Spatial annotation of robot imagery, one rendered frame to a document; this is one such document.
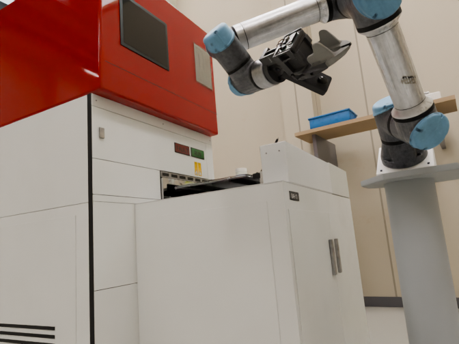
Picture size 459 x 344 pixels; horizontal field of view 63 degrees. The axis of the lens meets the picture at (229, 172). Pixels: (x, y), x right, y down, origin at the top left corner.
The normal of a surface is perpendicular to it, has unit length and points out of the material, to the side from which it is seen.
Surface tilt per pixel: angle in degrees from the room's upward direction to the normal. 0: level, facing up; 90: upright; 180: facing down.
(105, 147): 90
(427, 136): 129
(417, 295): 90
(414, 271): 90
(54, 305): 90
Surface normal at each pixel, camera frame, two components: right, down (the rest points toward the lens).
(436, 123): 0.24, 0.47
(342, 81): -0.55, -0.11
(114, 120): 0.87, -0.16
